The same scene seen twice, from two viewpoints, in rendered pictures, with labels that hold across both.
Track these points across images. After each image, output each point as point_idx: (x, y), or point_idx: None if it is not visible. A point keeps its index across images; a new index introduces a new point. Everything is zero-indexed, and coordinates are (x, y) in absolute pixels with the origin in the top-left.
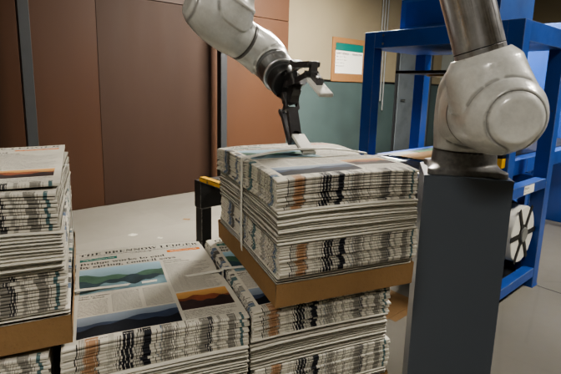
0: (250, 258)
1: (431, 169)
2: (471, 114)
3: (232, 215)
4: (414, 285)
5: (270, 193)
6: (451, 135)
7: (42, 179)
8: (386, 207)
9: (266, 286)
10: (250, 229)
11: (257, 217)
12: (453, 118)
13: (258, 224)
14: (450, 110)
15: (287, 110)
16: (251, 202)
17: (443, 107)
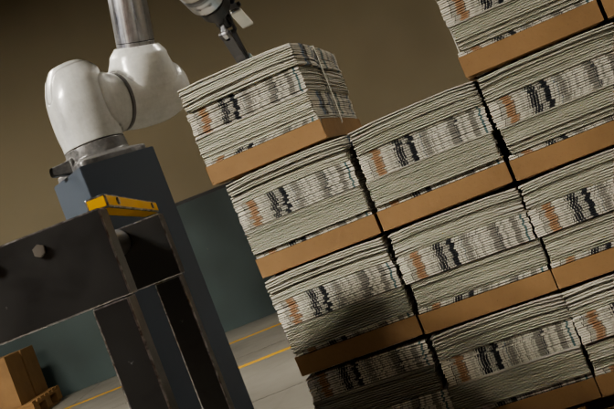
0: (347, 120)
1: (143, 143)
2: (184, 78)
3: (323, 102)
4: (191, 256)
5: (333, 63)
6: (130, 115)
7: None
8: None
9: (358, 127)
10: (336, 99)
11: (336, 85)
12: (159, 88)
13: (339, 89)
14: (155, 82)
15: (236, 31)
16: (330, 77)
17: (118, 89)
